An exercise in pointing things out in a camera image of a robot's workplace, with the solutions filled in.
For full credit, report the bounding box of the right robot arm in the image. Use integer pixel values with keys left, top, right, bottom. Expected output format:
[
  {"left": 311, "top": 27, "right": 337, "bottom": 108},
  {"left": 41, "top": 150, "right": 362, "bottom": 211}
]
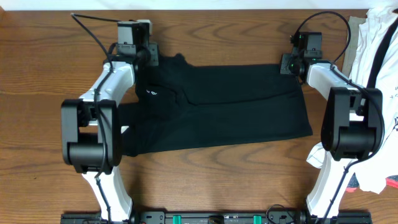
[{"left": 280, "top": 54, "right": 385, "bottom": 223}]

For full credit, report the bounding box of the black polo shirt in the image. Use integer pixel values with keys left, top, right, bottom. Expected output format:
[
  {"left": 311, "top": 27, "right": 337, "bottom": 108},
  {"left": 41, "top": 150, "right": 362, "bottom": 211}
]
[{"left": 119, "top": 54, "right": 312, "bottom": 157}]

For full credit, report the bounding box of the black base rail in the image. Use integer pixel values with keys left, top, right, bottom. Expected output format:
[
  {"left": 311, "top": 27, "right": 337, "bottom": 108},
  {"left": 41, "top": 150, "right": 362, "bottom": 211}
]
[{"left": 60, "top": 210, "right": 373, "bottom": 224}]

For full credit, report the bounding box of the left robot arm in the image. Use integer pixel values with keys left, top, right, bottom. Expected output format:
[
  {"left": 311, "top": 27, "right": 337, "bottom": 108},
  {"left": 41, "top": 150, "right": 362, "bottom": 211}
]
[{"left": 60, "top": 42, "right": 159, "bottom": 223}]

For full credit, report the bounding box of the white crumpled garment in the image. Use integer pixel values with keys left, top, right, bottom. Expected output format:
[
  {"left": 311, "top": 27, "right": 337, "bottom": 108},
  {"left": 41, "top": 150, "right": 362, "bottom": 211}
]
[{"left": 306, "top": 6, "right": 398, "bottom": 195}]

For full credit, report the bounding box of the black red sock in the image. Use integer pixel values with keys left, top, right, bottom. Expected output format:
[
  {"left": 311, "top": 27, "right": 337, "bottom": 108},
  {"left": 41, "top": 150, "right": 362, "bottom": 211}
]
[{"left": 346, "top": 174, "right": 359, "bottom": 192}]

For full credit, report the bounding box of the beige cloth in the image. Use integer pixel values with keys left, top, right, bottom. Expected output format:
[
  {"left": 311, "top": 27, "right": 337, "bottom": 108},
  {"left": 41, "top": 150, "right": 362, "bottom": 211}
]
[{"left": 342, "top": 16, "right": 366, "bottom": 77}]

